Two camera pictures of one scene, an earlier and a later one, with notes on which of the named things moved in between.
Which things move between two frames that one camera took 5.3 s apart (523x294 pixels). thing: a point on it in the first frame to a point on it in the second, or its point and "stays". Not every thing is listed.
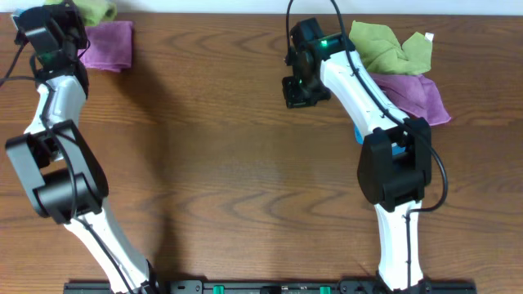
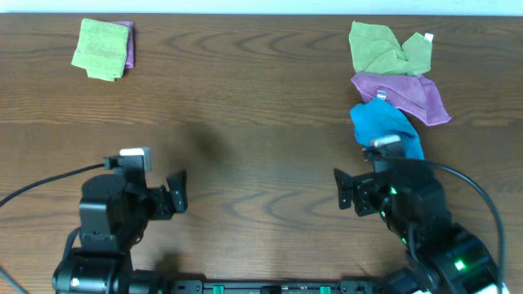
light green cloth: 94,12 to 102,50
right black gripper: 302,94 to 361,195
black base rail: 270,287 stays
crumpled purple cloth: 414,95 stays
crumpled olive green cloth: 382,51 stays
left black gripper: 31,23 to 164,199
